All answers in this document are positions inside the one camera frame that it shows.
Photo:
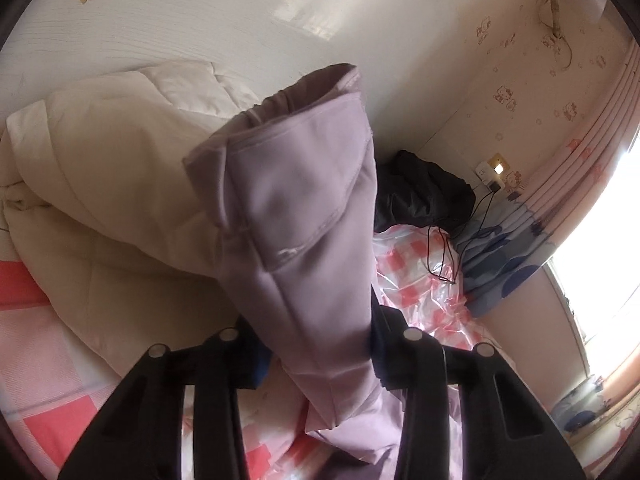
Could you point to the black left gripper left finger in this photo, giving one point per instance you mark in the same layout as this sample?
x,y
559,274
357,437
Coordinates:
x,y
137,432

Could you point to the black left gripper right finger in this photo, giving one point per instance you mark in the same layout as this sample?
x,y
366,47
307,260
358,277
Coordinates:
x,y
506,433

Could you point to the lilac purple padded jacket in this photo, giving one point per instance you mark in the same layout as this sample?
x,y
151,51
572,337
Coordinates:
x,y
290,185

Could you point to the bright bedroom window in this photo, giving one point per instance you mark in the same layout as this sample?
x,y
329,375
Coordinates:
x,y
597,268

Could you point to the pink window curtain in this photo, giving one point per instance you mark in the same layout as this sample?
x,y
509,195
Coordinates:
x,y
583,161

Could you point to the cream white duvet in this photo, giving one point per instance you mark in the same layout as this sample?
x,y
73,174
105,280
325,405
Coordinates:
x,y
101,212

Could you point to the black garment on bed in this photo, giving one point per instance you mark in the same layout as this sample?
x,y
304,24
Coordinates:
x,y
419,193

